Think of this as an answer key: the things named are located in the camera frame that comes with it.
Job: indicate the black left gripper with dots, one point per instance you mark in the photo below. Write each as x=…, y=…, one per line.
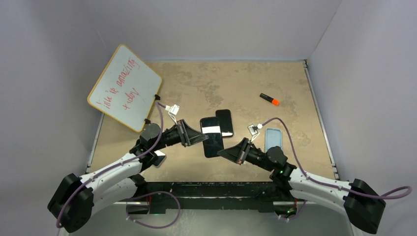
x=187, y=136

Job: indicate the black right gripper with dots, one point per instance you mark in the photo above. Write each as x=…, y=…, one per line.
x=238, y=153

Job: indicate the black phone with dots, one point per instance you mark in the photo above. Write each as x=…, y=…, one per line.
x=214, y=143

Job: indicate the black phone case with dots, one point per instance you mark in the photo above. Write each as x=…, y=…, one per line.
x=225, y=122

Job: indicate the light blue phone case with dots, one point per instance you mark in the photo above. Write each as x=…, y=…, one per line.
x=273, y=138

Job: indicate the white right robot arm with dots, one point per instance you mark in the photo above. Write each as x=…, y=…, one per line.
x=356, y=200

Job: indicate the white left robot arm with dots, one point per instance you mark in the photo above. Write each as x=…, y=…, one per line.
x=77, y=199

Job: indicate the phone with bright reflection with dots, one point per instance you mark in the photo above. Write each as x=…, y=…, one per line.
x=160, y=157

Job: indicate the black marker orange cap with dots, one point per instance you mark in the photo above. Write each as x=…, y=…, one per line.
x=269, y=99

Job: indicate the white whiteboard with red writing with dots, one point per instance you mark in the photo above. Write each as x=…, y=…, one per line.
x=126, y=89

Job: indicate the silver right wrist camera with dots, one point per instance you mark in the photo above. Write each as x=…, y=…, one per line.
x=253, y=130

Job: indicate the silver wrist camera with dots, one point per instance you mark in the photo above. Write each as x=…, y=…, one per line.
x=173, y=110
x=253, y=130

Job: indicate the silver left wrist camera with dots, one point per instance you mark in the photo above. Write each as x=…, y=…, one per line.
x=173, y=110

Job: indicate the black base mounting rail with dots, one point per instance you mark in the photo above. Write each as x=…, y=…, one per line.
x=264, y=197

